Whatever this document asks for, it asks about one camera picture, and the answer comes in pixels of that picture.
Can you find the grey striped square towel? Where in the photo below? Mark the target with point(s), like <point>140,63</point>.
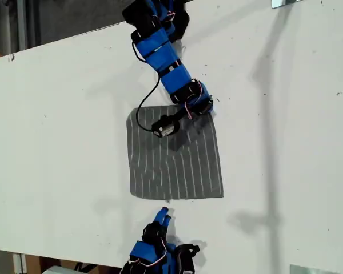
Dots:
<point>174,171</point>

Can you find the white container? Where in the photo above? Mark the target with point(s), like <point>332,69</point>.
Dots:
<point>57,270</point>

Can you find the white table leg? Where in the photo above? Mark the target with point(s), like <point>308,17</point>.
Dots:
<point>20,264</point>

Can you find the black camera stalk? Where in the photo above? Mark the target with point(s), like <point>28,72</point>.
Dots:
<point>181,115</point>

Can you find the black camera box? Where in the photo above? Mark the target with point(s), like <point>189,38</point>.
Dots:
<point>165,128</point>
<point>185,257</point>

